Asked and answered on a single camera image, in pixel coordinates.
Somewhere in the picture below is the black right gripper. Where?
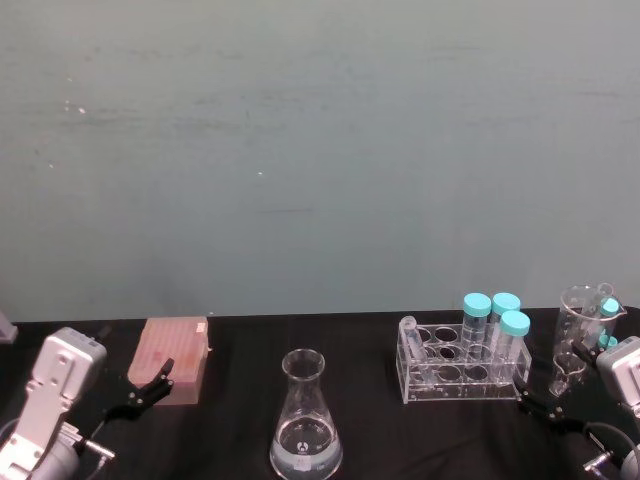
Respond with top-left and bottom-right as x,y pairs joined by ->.
513,337 -> 614,437

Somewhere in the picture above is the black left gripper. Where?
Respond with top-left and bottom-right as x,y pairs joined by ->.
74,357 -> 177,441

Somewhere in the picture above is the pink pipette tip box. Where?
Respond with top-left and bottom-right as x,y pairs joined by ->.
126,315 -> 213,405

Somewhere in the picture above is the clear glass beaker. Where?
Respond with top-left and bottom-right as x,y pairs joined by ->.
548,281 -> 627,397

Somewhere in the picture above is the clear acrylic tube rack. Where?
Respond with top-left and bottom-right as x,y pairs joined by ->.
396,321 -> 533,405

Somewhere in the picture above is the clear uncapped plastic tube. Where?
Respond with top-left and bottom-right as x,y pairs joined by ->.
402,315 -> 427,362

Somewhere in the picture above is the clear glass conical flask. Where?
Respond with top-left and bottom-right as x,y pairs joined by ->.
269,348 -> 345,479

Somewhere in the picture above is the black table cloth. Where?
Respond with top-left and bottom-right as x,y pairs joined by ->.
0,304 -> 640,480

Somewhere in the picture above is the right gripper dark cable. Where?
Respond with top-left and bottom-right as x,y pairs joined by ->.
583,421 -> 640,474

